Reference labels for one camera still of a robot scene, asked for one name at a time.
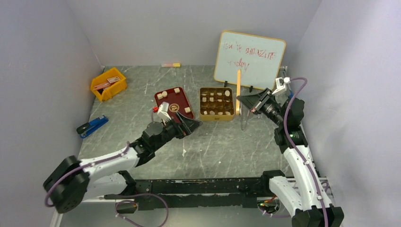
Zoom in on pink box in bin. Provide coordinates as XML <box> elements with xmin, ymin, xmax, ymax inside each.
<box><xmin>93</xmin><ymin>76</ymin><xmax>121</xmax><ymax>90</ymax></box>

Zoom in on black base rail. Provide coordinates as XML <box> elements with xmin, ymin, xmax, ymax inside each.
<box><xmin>104</xmin><ymin>176</ymin><xmax>274</xmax><ymax>210</ymax></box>

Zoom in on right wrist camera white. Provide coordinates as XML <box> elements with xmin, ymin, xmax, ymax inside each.
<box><xmin>272</xmin><ymin>77</ymin><xmax>291</xmax><ymax>96</ymax></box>

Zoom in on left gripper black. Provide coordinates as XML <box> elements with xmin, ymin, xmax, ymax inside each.
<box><xmin>152</xmin><ymin>111</ymin><xmax>202</xmax><ymax>151</ymax></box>

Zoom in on pink metal tweezers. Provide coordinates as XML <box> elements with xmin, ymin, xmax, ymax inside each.
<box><xmin>240</xmin><ymin>107</ymin><xmax>250</xmax><ymax>131</ymax></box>

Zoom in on yellow plastic bin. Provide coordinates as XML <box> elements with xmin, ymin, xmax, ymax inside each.
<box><xmin>90</xmin><ymin>67</ymin><xmax>128</xmax><ymax>102</ymax></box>

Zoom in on red rectangular tray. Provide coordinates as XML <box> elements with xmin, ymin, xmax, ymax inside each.
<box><xmin>154</xmin><ymin>87</ymin><xmax>194</xmax><ymax>122</ymax></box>

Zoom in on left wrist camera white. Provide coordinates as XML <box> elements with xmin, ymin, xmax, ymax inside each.
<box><xmin>152</xmin><ymin>102</ymin><xmax>172</xmax><ymax>122</ymax></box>

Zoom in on silver box lid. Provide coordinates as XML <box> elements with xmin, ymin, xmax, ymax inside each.
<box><xmin>235</xmin><ymin>69</ymin><xmax>241</xmax><ymax>115</ymax></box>

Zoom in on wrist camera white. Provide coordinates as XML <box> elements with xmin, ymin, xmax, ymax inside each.
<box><xmin>152</xmin><ymin>102</ymin><xmax>172</xmax><ymax>122</ymax></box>
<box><xmin>272</xmin><ymin>77</ymin><xmax>291</xmax><ymax>96</ymax></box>

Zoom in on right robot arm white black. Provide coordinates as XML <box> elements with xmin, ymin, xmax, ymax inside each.
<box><xmin>237</xmin><ymin>88</ymin><xmax>345</xmax><ymax>227</ymax></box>

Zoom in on yellow pink eraser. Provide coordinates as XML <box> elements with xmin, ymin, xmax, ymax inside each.
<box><xmin>161</xmin><ymin>63</ymin><xmax>181</xmax><ymax>68</ymax></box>

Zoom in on whiteboard with yellow frame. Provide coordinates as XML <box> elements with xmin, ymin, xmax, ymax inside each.
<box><xmin>214</xmin><ymin>30</ymin><xmax>286</xmax><ymax>90</ymax></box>

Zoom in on gold chocolate box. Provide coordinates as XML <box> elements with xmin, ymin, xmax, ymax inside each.
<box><xmin>199</xmin><ymin>87</ymin><xmax>235</xmax><ymax>121</ymax></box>

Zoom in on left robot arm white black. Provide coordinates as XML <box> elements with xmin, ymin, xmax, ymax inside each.
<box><xmin>43</xmin><ymin>113</ymin><xmax>203</xmax><ymax>214</ymax></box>

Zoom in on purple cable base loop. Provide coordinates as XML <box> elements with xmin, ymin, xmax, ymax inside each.
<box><xmin>115</xmin><ymin>193</ymin><xmax>169</xmax><ymax>227</ymax></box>

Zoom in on blue black stapler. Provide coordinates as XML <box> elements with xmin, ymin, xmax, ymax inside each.
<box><xmin>76</xmin><ymin>115</ymin><xmax>109</xmax><ymax>139</ymax></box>

